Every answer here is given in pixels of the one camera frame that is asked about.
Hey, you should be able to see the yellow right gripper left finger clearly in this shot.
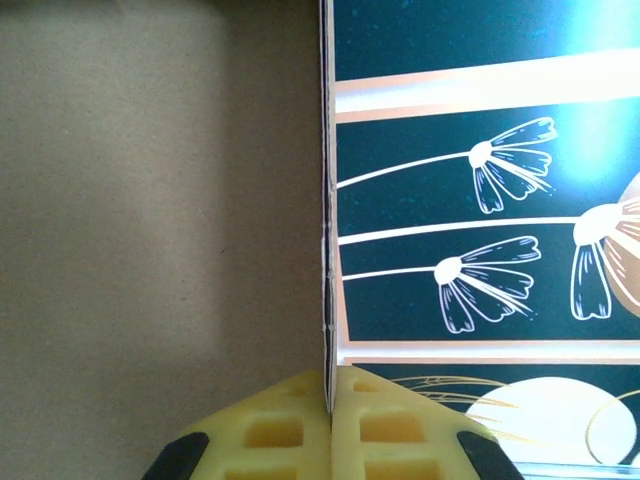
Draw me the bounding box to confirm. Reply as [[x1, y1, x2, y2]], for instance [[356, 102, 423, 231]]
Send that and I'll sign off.
[[142, 369, 334, 480]]

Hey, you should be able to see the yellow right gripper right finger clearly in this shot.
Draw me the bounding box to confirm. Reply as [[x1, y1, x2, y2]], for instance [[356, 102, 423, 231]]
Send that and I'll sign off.
[[329, 364, 524, 480]]

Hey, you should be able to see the brown cardboard box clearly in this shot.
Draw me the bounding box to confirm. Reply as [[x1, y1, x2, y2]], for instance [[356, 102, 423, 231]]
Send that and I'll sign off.
[[0, 0, 337, 480]]

